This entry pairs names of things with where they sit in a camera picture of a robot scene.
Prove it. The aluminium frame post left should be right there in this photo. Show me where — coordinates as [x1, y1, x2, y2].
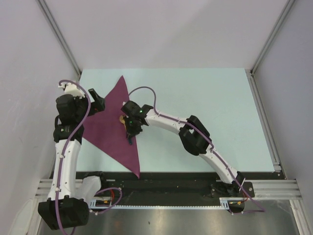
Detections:
[36, 0, 82, 78]

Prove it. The aluminium side rail right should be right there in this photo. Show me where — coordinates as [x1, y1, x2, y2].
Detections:
[246, 70, 283, 172]

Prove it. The aluminium frame post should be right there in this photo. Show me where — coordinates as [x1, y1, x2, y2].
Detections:
[249, 0, 297, 75]
[36, 0, 82, 78]

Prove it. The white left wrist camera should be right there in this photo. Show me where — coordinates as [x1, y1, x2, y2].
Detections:
[58, 82, 85, 99]

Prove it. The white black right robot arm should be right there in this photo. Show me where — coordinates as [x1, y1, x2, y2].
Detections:
[121, 100, 245, 196]

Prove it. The aluminium frame post right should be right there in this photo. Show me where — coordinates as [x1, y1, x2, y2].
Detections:
[249, 0, 297, 75]

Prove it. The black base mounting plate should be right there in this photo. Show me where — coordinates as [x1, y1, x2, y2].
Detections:
[76, 171, 243, 203]

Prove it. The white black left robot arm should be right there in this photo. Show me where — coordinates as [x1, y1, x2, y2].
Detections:
[38, 89, 108, 230]

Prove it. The gold spoon teal handle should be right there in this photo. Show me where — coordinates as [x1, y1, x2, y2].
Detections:
[119, 116, 133, 145]

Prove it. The purple cloth napkin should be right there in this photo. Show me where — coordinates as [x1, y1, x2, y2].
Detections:
[83, 76, 140, 178]

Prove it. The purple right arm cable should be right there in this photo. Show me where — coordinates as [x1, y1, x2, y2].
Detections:
[128, 86, 266, 212]

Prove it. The light blue cable duct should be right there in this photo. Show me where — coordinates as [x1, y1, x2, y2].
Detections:
[88, 198, 231, 209]

